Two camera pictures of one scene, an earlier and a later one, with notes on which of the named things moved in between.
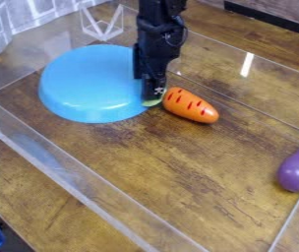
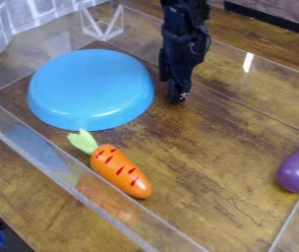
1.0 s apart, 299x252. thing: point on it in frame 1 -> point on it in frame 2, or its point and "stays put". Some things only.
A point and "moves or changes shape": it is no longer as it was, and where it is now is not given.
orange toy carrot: [188, 106] -> [113, 162]
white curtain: [7, 17] stays put
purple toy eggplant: [298, 168] stays put
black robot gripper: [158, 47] -> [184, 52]
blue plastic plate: [89, 85] moves or changes shape
